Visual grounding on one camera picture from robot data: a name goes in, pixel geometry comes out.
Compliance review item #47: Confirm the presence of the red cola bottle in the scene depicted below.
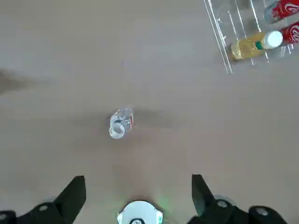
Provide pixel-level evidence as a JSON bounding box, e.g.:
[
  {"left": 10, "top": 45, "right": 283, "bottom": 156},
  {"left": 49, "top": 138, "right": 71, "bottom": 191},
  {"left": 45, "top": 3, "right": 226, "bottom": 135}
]
[
  {"left": 279, "top": 21, "right": 299, "bottom": 45},
  {"left": 263, "top": 0, "right": 299, "bottom": 24}
]

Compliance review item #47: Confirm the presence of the yellow tea bottle white cap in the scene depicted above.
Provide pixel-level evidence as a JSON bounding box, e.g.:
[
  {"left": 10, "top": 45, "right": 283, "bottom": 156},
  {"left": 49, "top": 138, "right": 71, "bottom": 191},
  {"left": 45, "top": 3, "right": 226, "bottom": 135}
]
[{"left": 230, "top": 30, "right": 284, "bottom": 61}]

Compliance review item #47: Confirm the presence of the clear acrylic bottle shelf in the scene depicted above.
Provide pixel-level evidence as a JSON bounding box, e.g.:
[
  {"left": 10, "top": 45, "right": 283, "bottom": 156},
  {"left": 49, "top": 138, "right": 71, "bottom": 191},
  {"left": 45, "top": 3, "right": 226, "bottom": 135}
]
[{"left": 203, "top": 0, "right": 299, "bottom": 75}]

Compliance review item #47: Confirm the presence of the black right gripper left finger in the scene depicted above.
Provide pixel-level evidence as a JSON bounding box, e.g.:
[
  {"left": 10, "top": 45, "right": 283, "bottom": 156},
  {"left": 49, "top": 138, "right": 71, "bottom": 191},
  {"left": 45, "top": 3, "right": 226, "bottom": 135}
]
[{"left": 0, "top": 175, "right": 86, "bottom": 224}]

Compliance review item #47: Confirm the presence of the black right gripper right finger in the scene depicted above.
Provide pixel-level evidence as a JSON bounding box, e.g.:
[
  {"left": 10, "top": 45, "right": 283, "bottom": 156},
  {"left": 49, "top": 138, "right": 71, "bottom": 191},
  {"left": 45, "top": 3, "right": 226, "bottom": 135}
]
[{"left": 186, "top": 174, "right": 288, "bottom": 224}]

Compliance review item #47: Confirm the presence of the clear plastic water bottle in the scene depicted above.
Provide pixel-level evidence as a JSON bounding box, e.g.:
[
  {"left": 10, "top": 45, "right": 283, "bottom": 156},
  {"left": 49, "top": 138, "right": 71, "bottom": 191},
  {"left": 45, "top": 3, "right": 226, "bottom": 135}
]
[{"left": 108, "top": 107, "right": 134, "bottom": 140}]

